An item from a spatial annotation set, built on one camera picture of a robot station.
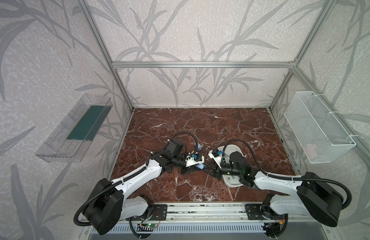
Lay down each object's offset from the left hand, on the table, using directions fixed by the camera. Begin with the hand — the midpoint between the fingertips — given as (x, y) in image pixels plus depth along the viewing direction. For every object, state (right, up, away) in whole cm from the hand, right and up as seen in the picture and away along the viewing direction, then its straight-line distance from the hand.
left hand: (201, 162), depth 77 cm
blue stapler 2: (0, +4, +19) cm, 20 cm away
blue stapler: (-4, +4, -11) cm, 13 cm away
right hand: (+2, 0, +1) cm, 2 cm away
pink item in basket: (+54, +7, -5) cm, 55 cm away
